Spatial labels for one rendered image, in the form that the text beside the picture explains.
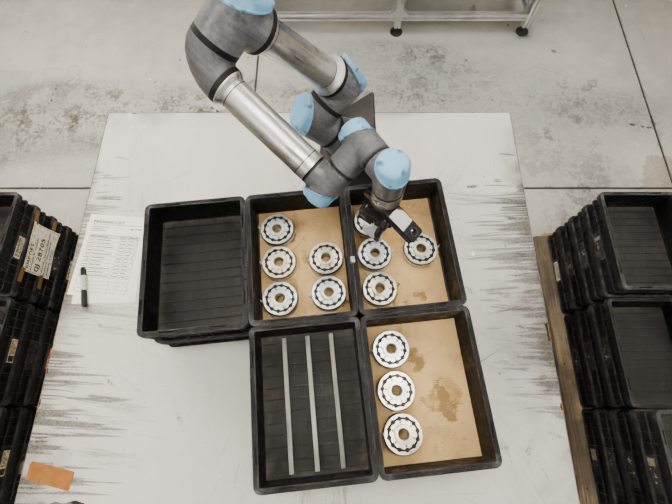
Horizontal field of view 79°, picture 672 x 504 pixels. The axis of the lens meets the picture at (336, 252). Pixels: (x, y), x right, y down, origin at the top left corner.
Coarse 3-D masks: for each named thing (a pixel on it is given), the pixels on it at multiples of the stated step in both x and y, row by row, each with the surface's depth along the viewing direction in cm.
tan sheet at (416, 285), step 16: (352, 208) 133; (416, 208) 133; (432, 224) 131; (384, 240) 129; (400, 240) 129; (400, 256) 127; (368, 272) 125; (384, 272) 125; (400, 272) 125; (416, 272) 125; (432, 272) 125; (400, 288) 124; (416, 288) 123; (432, 288) 123; (368, 304) 122; (400, 304) 122
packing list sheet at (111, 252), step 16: (96, 224) 145; (112, 224) 145; (128, 224) 145; (96, 240) 143; (112, 240) 143; (128, 240) 143; (80, 256) 141; (96, 256) 141; (112, 256) 141; (128, 256) 141; (96, 272) 139; (112, 272) 139; (128, 272) 139; (80, 288) 137; (96, 288) 137; (112, 288) 137; (128, 288) 137
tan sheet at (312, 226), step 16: (320, 208) 133; (336, 208) 133; (304, 224) 131; (320, 224) 131; (336, 224) 131; (304, 240) 129; (320, 240) 129; (336, 240) 129; (304, 256) 127; (304, 272) 125; (304, 288) 124; (304, 304) 122
